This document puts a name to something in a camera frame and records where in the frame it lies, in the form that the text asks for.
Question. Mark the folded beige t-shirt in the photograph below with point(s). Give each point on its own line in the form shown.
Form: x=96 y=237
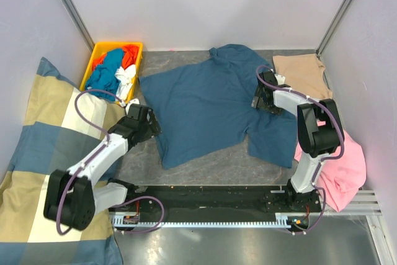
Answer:
x=304 y=73

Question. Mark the teal t-shirt in bin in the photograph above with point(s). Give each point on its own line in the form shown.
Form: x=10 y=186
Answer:
x=103 y=75

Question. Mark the pink t-shirt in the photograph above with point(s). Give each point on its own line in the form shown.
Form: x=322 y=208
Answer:
x=342 y=178

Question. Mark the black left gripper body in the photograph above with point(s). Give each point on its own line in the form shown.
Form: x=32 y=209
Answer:
x=149 y=131

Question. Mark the dark blue t-shirt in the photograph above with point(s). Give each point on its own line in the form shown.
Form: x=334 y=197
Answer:
x=205 y=107

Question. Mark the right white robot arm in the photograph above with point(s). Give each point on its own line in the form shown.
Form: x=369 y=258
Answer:
x=319 y=129

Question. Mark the yellow plastic bin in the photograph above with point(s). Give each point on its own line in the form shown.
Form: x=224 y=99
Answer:
x=101 y=48

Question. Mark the left aluminium corner post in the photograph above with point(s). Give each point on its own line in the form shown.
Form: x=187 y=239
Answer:
x=79 y=23

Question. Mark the grey slotted cable duct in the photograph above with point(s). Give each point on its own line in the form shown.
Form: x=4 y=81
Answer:
x=125 y=222

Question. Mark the right aluminium corner post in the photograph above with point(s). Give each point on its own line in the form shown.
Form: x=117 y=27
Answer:
x=335 y=23

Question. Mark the orange t-shirt in bin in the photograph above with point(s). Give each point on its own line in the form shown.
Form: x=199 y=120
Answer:
x=130 y=54

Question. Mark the aluminium corner post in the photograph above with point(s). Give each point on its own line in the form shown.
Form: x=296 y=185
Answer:
x=335 y=23
x=79 y=23

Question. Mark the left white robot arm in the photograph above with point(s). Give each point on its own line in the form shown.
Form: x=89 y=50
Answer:
x=72 y=198

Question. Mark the blue beige checkered pillow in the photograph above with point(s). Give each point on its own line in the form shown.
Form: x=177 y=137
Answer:
x=61 y=127

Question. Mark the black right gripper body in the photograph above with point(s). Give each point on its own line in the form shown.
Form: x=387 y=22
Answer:
x=263 y=107

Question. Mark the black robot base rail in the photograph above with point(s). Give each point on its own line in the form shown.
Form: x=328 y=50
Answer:
x=179 y=201

